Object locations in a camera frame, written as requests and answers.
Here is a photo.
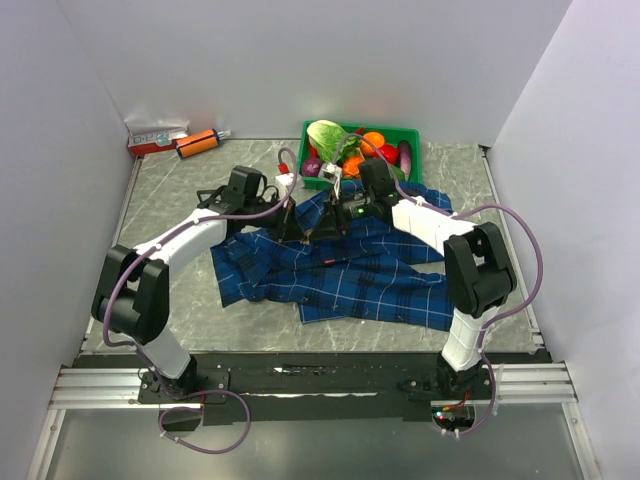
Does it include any blue plaid shirt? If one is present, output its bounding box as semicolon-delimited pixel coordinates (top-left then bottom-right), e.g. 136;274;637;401
209;178;459;332

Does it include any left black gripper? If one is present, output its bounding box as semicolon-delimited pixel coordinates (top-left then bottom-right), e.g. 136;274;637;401
245;193;308;243

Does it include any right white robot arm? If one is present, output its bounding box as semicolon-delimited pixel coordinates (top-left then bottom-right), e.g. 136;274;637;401
306;159;517;399

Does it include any red onion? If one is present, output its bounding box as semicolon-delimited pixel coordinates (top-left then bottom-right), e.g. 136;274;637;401
301;157;324;177

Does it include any napa cabbage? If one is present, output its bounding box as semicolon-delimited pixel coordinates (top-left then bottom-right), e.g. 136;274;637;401
306;120;361;166

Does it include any green plastic crate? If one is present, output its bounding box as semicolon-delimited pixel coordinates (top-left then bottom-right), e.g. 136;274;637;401
299;120;422;190

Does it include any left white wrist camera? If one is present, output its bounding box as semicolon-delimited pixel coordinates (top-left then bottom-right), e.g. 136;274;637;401
274;163;303;200

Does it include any orange cylinder bottle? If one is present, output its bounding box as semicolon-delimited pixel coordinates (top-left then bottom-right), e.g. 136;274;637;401
175;129;231;159

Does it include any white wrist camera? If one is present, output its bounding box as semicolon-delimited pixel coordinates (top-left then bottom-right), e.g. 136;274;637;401
274;163;303;200
318;162;342;198

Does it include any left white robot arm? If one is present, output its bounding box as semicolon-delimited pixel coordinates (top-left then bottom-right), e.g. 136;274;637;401
91;166;298;402

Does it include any purple eggplant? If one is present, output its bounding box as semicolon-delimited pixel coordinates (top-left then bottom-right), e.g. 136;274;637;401
397;141;413;180

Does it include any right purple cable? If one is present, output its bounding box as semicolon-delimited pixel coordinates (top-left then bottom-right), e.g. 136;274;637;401
332;133;545;437

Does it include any aluminium rail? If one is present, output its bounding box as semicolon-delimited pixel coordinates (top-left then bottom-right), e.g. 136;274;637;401
48;363;578;410

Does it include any red white carton box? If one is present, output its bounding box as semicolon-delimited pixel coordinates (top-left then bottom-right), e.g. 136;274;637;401
127;120;189;157

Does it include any green pepper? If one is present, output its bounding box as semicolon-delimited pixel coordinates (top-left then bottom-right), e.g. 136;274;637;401
389;164;406;182

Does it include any orange fruit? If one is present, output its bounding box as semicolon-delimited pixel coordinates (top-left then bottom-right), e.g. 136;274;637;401
360;131;386;156

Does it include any red bell pepper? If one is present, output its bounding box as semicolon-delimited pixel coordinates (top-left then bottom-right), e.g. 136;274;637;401
376;144;400;165

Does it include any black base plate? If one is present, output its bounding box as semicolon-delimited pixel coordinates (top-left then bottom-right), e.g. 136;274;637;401
74;352;551;429

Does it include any black folding frame stand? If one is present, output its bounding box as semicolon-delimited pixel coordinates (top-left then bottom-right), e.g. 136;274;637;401
196;186;226;209

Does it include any orange pumpkin toy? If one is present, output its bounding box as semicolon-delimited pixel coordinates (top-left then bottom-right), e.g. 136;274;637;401
342;156;365;179

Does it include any purple cable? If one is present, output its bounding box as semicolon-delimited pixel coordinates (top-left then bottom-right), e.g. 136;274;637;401
102;147;301;455
332;133;545;437

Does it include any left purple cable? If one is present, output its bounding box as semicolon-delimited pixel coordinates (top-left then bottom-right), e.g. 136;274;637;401
102;147;301;455

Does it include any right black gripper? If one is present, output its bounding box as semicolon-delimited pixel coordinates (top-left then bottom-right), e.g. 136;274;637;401
309;187;375;242

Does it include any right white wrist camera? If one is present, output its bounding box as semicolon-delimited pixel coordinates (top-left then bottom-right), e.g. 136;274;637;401
318;162;342;198

